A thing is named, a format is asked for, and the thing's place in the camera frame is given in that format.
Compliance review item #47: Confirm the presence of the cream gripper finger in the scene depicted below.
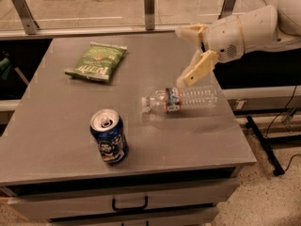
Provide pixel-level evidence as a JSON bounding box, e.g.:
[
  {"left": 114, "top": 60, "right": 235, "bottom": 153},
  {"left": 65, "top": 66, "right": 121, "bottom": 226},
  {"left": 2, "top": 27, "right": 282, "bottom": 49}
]
[
  {"left": 175, "top": 24, "right": 208, "bottom": 44},
  {"left": 176, "top": 50, "right": 220, "bottom": 88}
]

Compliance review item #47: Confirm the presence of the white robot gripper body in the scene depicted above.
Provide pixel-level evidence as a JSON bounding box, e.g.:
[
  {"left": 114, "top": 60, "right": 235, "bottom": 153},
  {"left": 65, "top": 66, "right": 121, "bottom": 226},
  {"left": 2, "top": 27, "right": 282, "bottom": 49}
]
[{"left": 203, "top": 15, "right": 245, "bottom": 63}]

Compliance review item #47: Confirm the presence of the clear plastic water bottle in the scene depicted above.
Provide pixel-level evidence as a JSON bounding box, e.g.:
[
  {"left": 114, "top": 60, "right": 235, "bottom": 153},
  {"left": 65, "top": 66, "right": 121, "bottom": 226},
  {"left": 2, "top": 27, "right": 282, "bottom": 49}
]
[{"left": 141, "top": 86, "right": 217, "bottom": 113}]

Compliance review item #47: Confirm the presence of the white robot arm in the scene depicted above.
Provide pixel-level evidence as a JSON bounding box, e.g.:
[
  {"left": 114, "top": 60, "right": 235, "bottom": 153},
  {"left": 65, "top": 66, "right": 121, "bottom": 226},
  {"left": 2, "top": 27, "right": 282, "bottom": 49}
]
[{"left": 175, "top": 0, "right": 301, "bottom": 88}]

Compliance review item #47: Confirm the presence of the green chip bag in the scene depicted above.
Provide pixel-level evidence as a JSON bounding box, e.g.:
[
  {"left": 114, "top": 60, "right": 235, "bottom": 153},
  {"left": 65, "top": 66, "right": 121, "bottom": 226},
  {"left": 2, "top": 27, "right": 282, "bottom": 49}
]
[{"left": 64, "top": 42, "right": 127, "bottom": 83}]

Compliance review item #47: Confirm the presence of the blue soda can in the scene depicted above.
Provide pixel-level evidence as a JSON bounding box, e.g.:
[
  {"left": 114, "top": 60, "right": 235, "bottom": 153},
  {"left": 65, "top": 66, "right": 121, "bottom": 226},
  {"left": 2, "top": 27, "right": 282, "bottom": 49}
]
[{"left": 90, "top": 109, "right": 128, "bottom": 165}]

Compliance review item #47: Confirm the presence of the black floor bar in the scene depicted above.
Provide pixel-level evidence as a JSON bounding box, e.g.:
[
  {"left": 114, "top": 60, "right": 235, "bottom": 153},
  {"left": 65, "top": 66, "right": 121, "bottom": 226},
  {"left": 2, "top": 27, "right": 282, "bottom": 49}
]
[{"left": 246, "top": 116, "right": 285, "bottom": 176}]

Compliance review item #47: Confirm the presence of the grey lower drawer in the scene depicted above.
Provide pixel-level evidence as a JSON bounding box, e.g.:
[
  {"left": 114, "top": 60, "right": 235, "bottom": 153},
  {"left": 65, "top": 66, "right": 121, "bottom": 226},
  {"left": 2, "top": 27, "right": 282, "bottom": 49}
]
[{"left": 49, "top": 207, "right": 218, "bottom": 226}]

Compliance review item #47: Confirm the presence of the grey drawer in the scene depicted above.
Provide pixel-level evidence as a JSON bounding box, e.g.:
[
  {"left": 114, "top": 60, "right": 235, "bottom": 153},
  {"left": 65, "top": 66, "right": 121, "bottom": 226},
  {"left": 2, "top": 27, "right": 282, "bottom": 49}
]
[
  {"left": 49, "top": 207, "right": 218, "bottom": 226},
  {"left": 8, "top": 178, "right": 239, "bottom": 219}
]

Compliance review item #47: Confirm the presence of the green object at left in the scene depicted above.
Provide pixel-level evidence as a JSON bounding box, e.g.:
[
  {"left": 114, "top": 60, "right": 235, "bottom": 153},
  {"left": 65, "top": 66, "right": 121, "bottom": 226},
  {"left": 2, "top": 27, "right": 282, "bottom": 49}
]
[{"left": 0, "top": 58, "right": 12, "bottom": 80}]

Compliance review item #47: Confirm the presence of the grey upper drawer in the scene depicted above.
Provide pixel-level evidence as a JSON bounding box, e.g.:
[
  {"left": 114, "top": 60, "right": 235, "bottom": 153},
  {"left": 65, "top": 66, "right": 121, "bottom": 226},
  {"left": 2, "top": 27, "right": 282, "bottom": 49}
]
[{"left": 8, "top": 178, "right": 239, "bottom": 219}]

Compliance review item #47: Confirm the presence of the right metal bracket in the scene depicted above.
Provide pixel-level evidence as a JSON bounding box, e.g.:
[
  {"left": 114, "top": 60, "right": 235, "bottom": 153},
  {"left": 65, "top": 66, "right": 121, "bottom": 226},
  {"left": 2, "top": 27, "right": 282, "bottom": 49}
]
[{"left": 218, "top": 0, "right": 236, "bottom": 19}]

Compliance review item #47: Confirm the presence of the metal bracket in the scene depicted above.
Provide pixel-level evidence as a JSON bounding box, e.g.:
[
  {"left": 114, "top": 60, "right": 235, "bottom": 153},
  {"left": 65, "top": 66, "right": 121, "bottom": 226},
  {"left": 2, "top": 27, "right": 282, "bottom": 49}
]
[
  {"left": 218, "top": 0, "right": 236, "bottom": 19},
  {"left": 11, "top": 0, "right": 40, "bottom": 35},
  {"left": 144, "top": 0, "right": 155, "bottom": 30}
]

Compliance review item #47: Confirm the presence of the middle metal bracket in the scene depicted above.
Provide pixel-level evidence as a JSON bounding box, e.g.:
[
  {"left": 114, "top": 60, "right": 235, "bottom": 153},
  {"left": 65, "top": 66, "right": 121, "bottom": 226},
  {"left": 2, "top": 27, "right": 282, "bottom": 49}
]
[{"left": 144, "top": 0, "right": 155, "bottom": 30}]

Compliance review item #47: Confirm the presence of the black floor cable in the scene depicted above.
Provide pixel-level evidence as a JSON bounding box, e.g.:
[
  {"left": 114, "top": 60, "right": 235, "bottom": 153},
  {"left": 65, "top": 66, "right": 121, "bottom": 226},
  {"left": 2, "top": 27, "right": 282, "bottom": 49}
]
[{"left": 283, "top": 153, "right": 301, "bottom": 171}]

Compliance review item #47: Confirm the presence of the black drawer handle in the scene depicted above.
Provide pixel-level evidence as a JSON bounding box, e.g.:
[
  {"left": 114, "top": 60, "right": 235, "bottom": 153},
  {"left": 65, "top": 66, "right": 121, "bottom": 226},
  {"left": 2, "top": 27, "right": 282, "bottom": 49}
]
[{"left": 111, "top": 196, "right": 149, "bottom": 212}]

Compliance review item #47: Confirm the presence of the left metal bracket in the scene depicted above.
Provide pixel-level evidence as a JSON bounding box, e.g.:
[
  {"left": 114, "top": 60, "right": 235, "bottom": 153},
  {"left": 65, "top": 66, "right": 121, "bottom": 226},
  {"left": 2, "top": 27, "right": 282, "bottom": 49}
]
[{"left": 11, "top": 0, "right": 40, "bottom": 35}]

